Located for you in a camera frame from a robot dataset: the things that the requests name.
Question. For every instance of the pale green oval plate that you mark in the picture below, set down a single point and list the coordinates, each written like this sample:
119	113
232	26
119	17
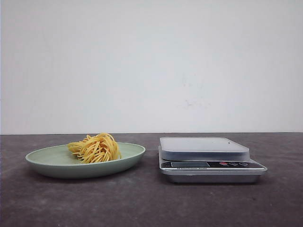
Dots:
58	162

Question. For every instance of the yellow vermicelli noodle bundle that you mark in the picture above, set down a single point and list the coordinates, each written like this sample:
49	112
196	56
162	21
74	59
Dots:
95	149

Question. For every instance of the silver digital kitchen scale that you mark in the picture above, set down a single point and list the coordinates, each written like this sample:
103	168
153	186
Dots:
207	160

